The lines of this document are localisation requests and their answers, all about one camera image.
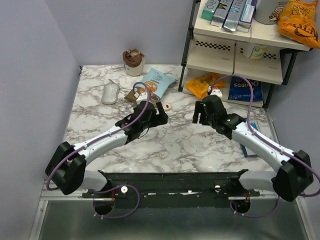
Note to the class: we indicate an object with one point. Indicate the blue Doritos bag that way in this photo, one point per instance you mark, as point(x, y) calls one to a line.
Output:
point(240, 91)

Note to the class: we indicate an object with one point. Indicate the black frame cream shelf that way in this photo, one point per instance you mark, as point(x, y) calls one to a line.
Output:
point(211, 49)

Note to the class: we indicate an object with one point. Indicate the blue brown chips bag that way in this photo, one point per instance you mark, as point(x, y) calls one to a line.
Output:
point(157, 84)

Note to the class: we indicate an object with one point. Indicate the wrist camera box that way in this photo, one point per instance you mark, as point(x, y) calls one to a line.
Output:
point(214, 91)
point(142, 97)

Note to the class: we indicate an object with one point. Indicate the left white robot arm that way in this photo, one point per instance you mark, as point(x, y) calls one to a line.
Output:
point(68, 165)

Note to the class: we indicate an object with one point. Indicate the blue Harry's razor box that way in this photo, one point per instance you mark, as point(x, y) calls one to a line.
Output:
point(248, 153)

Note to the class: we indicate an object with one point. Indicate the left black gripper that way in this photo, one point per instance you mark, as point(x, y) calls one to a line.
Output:
point(159, 119)

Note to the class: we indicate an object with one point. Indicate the purple white toothpaste box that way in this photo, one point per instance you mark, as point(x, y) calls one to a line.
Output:
point(247, 15)

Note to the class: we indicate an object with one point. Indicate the teal toothpaste box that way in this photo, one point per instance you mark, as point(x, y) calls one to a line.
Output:
point(209, 9)

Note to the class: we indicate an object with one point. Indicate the silver blue toothpaste box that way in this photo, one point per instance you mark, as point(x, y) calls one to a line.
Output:
point(233, 17)

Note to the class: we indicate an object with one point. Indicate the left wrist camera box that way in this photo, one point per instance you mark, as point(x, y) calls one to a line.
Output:
point(142, 97)

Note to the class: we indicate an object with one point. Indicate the orange honey dijon chips bag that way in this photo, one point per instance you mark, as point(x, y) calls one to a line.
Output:
point(297, 22)

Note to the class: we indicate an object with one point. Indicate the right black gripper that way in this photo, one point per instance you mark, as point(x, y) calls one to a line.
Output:
point(198, 108)

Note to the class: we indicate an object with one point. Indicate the silver glitter pouch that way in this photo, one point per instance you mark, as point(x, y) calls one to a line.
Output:
point(110, 93)

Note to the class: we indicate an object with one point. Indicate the beige earbud charging case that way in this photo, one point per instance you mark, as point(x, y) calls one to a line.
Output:
point(167, 107)

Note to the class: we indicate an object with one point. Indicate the brown lidded white cup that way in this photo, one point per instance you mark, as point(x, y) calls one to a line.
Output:
point(134, 62)

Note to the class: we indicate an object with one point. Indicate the orange snack bag lower shelf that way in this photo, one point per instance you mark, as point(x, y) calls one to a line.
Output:
point(199, 85)

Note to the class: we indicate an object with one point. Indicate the grey toothpaste box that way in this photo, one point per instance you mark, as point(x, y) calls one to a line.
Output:
point(221, 13)

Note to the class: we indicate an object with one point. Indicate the white earbud charging case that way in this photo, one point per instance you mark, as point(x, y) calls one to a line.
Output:
point(188, 117)

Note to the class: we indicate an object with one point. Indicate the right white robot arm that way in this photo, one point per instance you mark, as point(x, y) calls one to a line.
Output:
point(291, 171)

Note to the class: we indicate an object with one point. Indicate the white popcorn tub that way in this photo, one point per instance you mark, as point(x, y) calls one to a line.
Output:
point(267, 12)

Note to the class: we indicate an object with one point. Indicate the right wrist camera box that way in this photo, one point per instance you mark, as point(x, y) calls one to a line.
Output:
point(214, 91)

